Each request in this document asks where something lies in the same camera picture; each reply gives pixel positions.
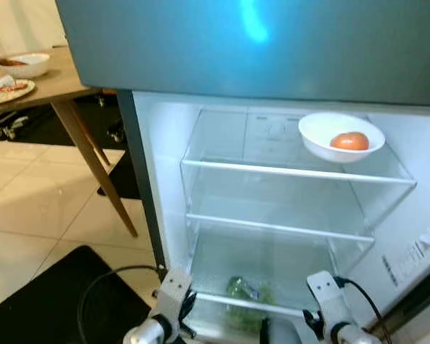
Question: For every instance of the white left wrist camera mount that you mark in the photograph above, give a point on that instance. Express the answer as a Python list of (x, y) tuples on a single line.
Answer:
[(173, 294)]

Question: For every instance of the red tomato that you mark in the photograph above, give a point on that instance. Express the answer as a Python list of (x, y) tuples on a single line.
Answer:
[(350, 142)]

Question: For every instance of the clear crisper drawer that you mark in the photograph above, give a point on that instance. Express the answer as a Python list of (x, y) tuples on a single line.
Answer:
[(222, 272)]

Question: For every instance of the white bowl with sausage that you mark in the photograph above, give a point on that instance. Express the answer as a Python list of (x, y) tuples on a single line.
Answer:
[(32, 70)]

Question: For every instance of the floral patterned plate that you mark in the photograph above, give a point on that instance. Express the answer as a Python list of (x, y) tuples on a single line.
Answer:
[(18, 92)]

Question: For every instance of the white bowl with tomato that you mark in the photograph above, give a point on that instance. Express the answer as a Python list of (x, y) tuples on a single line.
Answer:
[(319, 140)]

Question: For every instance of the green vegetables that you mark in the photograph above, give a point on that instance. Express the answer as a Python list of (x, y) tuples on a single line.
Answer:
[(244, 290)]

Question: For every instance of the dark speckled doormat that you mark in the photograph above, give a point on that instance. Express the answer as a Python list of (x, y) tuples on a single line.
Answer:
[(43, 308)]

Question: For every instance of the brown sausage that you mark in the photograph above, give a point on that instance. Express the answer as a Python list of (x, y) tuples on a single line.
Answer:
[(14, 62)]

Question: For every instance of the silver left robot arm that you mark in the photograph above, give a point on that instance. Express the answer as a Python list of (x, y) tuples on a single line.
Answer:
[(147, 333)]

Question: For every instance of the silver fridge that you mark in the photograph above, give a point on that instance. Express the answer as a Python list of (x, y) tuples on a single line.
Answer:
[(158, 143)]

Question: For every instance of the short silver fridge door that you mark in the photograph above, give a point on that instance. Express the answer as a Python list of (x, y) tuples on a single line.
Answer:
[(201, 50)]

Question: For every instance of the grey robot right leg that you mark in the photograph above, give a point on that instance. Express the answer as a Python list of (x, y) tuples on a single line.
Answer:
[(281, 333)]

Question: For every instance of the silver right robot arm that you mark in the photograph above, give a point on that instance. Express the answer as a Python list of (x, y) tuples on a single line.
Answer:
[(355, 335)]

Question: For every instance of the light wooden table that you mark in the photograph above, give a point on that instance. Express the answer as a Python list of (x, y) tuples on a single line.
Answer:
[(57, 82)]

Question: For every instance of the glass fridge shelf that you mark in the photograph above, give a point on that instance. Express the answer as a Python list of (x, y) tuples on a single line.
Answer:
[(236, 154), (272, 227)]

